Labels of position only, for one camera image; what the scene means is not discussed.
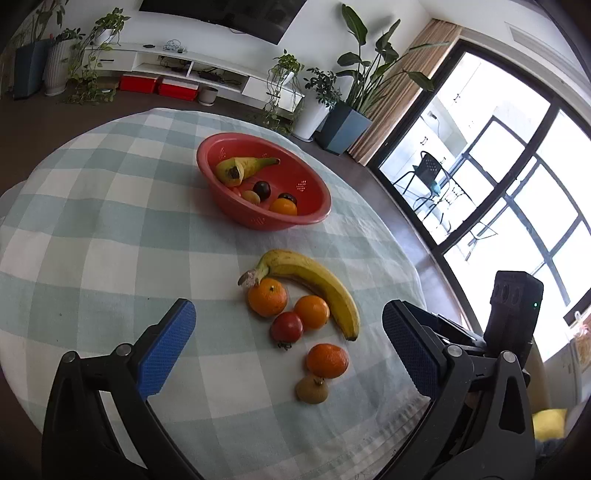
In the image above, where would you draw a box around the central orange mandarin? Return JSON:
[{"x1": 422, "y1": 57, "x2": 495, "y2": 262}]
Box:
[{"x1": 247, "y1": 278, "x2": 287, "y2": 318}]

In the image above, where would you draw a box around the small brown longan fruit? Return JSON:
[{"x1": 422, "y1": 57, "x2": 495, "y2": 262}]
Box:
[{"x1": 295, "y1": 375, "x2": 329, "y2": 405}]

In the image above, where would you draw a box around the red tomato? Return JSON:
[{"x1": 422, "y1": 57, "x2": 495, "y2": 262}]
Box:
[{"x1": 270, "y1": 311, "x2": 304, "y2": 350}]

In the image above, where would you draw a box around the large yellow banana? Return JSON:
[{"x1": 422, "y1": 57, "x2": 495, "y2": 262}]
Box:
[{"x1": 238, "y1": 249, "x2": 361, "y2": 342}]

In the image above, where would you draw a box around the smaller yellow banana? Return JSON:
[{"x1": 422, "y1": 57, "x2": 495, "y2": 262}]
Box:
[{"x1": 214, "y1": 157, "x2": 280, "y2": 188}]

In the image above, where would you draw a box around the checked green white tablecloth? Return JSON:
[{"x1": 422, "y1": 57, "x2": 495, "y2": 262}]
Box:
[{"x1": 1, "y1": 109, "x2": 427, "y2": 479}]

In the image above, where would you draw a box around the black balcony chair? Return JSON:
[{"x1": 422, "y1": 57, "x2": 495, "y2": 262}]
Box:
[{"x1": 392, "y1": 150, "x2": 476, "y2": 234}]

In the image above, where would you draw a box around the dark purple plum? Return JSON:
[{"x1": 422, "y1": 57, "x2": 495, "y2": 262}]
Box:
[{"x1": 252, "y1": 181, "x2": 271, "y2": 202}]

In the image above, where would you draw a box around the red plastic colander bowl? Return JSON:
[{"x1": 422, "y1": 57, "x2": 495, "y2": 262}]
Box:
[{"x1": 197, "y1": 132, "x2": 332, "y2": 231}]

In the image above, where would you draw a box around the tall plant blue pot right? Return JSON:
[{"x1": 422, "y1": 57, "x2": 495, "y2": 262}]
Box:
[{"x1": 317, "y1": 4, "x2": 434, "y2": 155}]

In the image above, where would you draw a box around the beige curtain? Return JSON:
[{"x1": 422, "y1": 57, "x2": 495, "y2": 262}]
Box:
[{"x1": 349, "y1": 19, "x2": 463, "y2": 166}]

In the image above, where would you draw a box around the small grey round pot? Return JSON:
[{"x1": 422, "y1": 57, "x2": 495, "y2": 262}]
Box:
[{"x1": 197, "y1": 86, "x2": 218, "y2": 107}]

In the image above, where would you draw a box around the right red storage box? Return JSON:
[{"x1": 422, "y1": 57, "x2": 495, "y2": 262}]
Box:
[{"x1": 157, "y1": 78, "x2": 199, "y2": 102}]

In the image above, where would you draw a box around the red storage box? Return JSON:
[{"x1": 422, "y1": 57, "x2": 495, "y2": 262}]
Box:
[
  {"x1": 118, "y1": 74, "x2": 158, "y2": 94},
  {"x1": 157, "y1": 78, "x2": 199, "y2": 102}
]

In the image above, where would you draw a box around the left red storage box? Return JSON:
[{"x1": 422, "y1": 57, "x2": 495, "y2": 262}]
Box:
[{"x1": 118, "y1": 74, "x2": 158, "y2": 94}]

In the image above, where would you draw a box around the trailing vine plant left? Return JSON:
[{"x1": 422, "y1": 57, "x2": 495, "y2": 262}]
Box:
[{"x1": 66, "y1": 7, "x2": 130, "y2": 105}]

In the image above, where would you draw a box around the trailing vine plant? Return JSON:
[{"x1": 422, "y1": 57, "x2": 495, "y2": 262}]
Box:
[
  {"x1": 66, "y1": 7, "x2": 130, "y2": 105},
  {"x1": 263, "y1": 49, "x2": 304, "y2": 136}
]

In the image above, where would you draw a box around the white tv console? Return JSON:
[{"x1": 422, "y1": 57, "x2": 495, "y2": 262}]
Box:
[{"x1": 83, "y1": 42, "x2": 306, "y2": 113}]

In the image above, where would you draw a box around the plant in white tall pot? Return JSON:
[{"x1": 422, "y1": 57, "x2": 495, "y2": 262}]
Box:
[{"x1": 291, "y1": 67, "x2": 341, "y2": 142}]

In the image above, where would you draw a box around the trailing vine plant right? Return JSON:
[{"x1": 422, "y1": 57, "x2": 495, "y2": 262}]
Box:
[{"x1": 263, "y1": 49, "x2": 304, "y2": 136}]

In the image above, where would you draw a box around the plant in white ribbed pot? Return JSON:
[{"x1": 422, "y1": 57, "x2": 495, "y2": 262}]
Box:
[{"x1": 43, "y1": 28, "x2": 85, "y2": 97}]

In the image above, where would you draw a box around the tree plant blue pot left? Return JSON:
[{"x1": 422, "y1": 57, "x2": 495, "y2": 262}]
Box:
[{"x1": 12, "y1": 0, "x2": 68, "y2": 100}]

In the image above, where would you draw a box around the black wall television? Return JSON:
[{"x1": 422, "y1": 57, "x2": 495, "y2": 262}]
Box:
[{"x1": 139, "y1": 0, "x2": 305, "y2": 45}]

